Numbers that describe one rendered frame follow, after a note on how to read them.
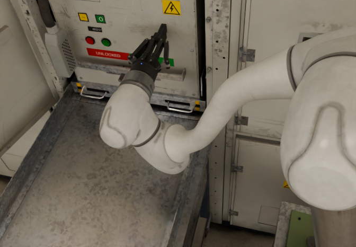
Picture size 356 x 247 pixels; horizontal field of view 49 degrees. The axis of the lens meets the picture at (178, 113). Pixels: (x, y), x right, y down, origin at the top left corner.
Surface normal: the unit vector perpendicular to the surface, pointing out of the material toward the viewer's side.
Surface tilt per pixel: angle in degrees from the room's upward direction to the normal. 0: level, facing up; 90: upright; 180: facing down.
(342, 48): 23
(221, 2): 90
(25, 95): 90
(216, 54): 90
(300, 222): 5
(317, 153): 34
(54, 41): 61
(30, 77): 90
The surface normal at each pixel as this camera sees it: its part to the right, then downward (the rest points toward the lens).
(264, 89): -0.60, 0.55
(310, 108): -0.62, -0.61
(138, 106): 0.66, -0.34
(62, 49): 0.96, 0.15
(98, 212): -0.07, -0.65
